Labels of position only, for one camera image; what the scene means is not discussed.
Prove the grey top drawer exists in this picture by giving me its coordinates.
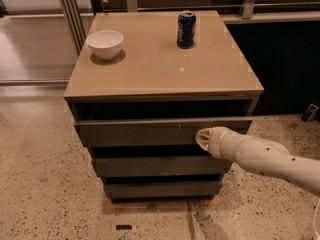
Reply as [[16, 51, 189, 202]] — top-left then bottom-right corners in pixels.
[[74, 117, 252, 147]]

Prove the grey drawer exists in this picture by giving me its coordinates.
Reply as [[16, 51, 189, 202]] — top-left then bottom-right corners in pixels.
[[74, 117, 252, 147], [104, 181, 222, 199], [92, 156, 231, 177]]

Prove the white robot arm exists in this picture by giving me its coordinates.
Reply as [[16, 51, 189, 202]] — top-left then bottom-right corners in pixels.
[[196, 127, 320, 196]]

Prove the grey middle drawer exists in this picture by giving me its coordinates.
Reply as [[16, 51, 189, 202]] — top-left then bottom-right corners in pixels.
[[92, 156, 231, 177]]

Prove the grey bottom drawer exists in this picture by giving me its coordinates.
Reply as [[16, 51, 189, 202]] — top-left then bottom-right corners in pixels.
[[104, 181, 222, 199]]

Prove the grey drawer cabinet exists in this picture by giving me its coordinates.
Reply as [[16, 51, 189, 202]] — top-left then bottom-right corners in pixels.
[[64, 11, 263, 186]]

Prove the small black device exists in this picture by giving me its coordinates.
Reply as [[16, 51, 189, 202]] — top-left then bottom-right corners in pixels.
[[301, 103, 319, 122]]

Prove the blue soda can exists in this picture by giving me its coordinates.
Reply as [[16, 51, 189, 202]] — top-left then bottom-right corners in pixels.
[[177, 11, 196, 49]]

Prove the white ceramic bowl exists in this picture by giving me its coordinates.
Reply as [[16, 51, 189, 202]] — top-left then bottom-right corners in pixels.
[[86, 30, 124, 60]]

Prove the white cable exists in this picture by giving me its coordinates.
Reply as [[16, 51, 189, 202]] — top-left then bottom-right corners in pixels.
[[311, 197, 320, 240]]

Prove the metal railing frame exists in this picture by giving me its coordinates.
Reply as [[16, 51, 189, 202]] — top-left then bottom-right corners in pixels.
[[60, 0, 320, 50]]

